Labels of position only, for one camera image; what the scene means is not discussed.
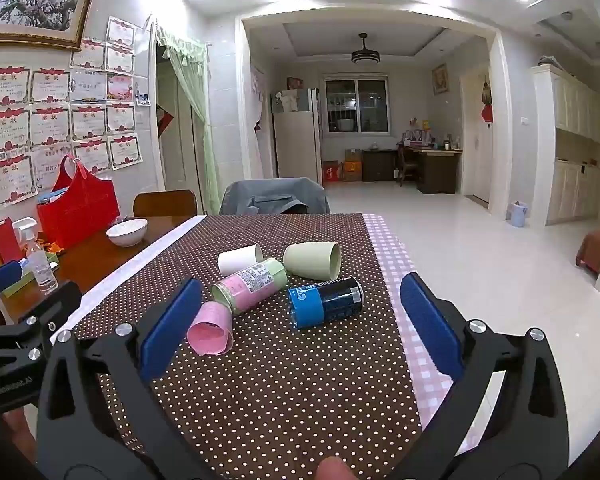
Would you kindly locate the pink and green labelled cup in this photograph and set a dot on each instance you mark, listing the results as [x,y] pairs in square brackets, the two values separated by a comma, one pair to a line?
[252,284]

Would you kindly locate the red cardboard box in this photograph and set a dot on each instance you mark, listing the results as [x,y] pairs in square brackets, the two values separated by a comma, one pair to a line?
[331,172]

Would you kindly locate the clear spray bottle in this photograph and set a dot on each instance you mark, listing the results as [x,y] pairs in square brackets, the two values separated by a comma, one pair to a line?
[40,267]

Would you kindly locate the small framed wall picture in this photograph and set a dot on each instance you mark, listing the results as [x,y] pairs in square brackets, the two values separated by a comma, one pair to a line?
[440,80]

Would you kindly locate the brown polka dot tablecloth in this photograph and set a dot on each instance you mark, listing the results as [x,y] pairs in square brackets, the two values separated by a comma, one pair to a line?
[290,400]

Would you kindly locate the pale green cup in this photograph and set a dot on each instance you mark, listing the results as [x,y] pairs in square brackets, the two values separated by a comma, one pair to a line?
[310,260]

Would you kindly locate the white bowl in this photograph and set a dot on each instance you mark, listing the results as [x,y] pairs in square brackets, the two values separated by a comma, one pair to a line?
[126,232]

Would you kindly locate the white door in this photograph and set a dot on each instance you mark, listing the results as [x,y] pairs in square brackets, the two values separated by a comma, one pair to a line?
[480,145]

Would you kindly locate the white refrigerator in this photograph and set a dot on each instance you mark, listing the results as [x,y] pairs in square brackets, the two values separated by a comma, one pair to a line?
[295,135]

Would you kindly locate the brown cardboard box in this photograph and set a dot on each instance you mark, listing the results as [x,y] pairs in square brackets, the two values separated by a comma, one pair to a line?
[351,165]

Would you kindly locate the red brown furniture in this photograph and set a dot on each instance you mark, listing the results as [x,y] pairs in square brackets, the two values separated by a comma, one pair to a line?
[592,252]

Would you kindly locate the person's right hand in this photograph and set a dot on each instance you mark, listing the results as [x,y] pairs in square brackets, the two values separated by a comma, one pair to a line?
[335,469]

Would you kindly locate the red bag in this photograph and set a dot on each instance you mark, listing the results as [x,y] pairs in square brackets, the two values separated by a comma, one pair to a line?
[80,215]

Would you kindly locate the window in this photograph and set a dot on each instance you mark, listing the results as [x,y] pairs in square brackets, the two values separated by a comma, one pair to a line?
[357,105]

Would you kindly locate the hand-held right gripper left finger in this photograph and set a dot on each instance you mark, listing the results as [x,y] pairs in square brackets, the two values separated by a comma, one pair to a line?
[169,331]

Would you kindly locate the white cup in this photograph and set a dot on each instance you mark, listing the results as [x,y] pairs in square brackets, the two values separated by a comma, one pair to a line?
[237,260]

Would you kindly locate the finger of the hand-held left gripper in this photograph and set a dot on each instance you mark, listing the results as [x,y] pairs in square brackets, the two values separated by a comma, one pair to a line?
[0,280]
[55,310]

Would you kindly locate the blue waste bin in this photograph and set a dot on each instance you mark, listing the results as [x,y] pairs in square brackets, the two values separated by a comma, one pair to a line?
[519,215]

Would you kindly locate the grey jacket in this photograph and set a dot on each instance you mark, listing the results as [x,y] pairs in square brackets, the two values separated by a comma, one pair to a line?
[275,197]

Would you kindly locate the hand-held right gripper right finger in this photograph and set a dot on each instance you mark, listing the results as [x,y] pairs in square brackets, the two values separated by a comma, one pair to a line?
[431,326]

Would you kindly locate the green curtain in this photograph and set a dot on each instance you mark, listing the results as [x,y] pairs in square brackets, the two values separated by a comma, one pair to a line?
[192,110]

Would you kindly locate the ceiling fan lamp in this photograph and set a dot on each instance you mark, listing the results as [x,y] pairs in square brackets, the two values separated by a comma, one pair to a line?
[364,55]

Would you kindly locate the white wall cabinet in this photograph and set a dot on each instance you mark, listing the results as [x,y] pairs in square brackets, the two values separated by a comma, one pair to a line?
[575,160]

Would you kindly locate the pink checkered tablecloth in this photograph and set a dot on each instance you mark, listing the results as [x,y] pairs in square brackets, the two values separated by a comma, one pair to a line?
[405,280]

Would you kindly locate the group of wall certificates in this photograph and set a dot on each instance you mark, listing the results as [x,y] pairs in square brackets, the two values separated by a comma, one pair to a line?
[55,110]

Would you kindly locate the blue and black cup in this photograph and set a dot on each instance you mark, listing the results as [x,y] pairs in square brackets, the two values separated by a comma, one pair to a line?
[325,302]

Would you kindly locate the dark low cabinet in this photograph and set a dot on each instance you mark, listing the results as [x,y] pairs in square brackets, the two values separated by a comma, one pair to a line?
[379,166]

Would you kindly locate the dark wooden desk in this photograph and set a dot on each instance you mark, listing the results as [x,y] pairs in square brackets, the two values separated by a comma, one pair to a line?
[437,170]

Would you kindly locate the wooden chair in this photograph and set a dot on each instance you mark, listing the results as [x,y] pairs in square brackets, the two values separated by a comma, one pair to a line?
[165,204]

